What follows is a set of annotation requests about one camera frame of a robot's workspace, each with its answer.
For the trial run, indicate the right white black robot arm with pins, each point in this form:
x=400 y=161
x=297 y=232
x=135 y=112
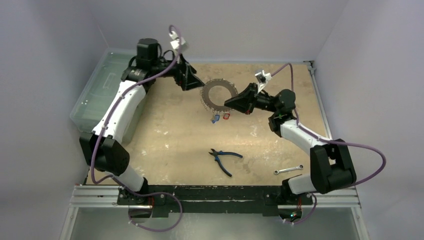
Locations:
x=331 y=166

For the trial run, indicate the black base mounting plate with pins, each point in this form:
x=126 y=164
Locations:
x=267 y=200

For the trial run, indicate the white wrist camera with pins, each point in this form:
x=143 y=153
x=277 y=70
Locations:
x=263 y=79
x=179 y=44

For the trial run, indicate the aluminium frame rail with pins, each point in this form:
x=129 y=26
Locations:
x=107 y=196

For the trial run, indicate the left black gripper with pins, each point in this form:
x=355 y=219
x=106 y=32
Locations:
x=185 y=75

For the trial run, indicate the small silver wrench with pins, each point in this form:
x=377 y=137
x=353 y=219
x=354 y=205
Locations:
x=290 y=169

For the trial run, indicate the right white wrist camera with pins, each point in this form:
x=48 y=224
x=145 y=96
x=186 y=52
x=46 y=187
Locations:
x=263 y=79

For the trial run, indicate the red key tag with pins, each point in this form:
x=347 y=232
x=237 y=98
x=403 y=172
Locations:
x=226 y=116

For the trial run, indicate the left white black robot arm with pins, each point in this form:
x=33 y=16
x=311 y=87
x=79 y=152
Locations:
x=102 y=146

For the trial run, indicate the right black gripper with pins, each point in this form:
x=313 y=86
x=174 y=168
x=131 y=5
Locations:
x=252 y=98

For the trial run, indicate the translucent green plastic box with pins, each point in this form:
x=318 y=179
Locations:
x=100 y=89

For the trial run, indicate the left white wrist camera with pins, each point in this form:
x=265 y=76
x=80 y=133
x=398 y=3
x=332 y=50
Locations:
x=179 y=44

